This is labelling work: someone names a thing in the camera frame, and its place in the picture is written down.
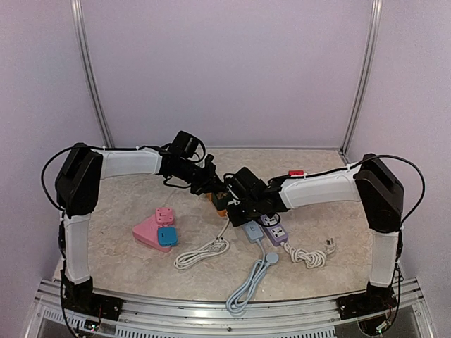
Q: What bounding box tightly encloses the left aluminium corner post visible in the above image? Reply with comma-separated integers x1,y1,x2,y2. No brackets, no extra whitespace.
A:
70,0,114,147

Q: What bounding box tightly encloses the white cable of orange strip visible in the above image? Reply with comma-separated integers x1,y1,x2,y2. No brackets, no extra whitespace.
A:
173,218,230,270

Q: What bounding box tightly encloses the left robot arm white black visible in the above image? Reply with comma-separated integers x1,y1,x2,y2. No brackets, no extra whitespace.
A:
55,143,226,284

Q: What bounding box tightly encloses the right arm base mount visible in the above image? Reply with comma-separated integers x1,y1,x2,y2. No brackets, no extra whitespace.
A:
336,282,397,320

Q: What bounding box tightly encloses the pink triangular power strip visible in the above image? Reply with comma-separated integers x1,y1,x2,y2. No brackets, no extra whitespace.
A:
132,215,171,253

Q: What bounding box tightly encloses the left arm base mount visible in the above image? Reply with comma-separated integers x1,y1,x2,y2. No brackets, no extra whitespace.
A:
62,276,123,321

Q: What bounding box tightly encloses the right aluminium corner post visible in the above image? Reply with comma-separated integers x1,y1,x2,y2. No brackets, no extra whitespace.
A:
340,0,383,156

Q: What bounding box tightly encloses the orange power strip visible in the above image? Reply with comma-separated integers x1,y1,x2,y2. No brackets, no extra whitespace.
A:
206,193,227,217

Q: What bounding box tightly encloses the light blue power strip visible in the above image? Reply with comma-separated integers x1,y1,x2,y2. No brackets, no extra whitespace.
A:
242,221,264,243

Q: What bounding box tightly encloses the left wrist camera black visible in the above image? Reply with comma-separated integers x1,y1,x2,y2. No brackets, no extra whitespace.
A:
168,130,206,163

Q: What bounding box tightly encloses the white cable of purple strip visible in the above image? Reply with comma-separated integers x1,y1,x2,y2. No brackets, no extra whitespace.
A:
281,237,338,270

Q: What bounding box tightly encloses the light blue cable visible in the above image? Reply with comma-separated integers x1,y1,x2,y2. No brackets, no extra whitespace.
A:
225,239,280,316

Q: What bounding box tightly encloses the aluminium front rail frame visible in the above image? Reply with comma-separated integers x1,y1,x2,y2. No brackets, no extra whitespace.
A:
19,279,439,337

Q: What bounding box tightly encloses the pink square plug adapter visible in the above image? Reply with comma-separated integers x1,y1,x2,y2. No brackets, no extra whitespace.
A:
155,208,175,227

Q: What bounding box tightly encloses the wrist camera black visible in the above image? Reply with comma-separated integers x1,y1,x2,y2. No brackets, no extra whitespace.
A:
168,130,206,163
225,167,267,201

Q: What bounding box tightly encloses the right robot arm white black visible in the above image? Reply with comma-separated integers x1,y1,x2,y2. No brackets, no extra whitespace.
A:
225,154,404,313

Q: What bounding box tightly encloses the red cube adapter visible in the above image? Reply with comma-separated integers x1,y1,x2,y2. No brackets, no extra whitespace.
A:
288,170,305,176

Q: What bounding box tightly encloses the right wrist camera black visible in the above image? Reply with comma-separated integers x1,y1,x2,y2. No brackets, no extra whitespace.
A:
225,167,267,201

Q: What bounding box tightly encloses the blue square plug adapter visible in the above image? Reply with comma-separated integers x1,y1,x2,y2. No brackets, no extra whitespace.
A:
157,226,178,247

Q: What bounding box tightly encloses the dark green cube adapter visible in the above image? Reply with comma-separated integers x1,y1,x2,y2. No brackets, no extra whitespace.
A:
211,192,232,211

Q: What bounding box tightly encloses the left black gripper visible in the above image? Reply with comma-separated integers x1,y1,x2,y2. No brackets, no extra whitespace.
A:
171,159,226,196

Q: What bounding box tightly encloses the aluminium corner post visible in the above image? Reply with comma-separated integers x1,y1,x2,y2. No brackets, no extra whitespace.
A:
70,0,114,147
340,0,383,156

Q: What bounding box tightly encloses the purple power strip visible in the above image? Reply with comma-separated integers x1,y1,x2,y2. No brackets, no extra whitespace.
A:
259,214,288,246

